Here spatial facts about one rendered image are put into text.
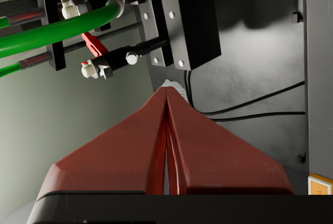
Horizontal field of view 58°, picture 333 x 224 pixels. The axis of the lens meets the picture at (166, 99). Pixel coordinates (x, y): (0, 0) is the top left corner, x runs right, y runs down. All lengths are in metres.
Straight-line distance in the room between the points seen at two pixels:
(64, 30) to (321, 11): 0.27
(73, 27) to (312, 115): 0.31
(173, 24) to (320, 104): 0.24
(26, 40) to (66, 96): 0.51
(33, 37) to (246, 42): 0.43
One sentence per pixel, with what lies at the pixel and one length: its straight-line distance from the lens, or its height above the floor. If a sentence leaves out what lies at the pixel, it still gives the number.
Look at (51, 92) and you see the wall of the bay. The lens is 0.72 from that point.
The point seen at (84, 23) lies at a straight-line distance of 0.25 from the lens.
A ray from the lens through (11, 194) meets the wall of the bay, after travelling 0.76.
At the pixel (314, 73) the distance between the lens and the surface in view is 0.40.
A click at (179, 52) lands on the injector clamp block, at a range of 0.49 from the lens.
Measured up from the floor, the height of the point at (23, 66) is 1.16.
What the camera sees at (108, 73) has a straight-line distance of 0.40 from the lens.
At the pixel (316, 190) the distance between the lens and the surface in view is 0.48.
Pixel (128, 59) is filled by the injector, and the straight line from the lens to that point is 0.43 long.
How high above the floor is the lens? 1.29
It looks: 34 degrees down
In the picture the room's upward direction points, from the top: 119 degrees counter-clockwise
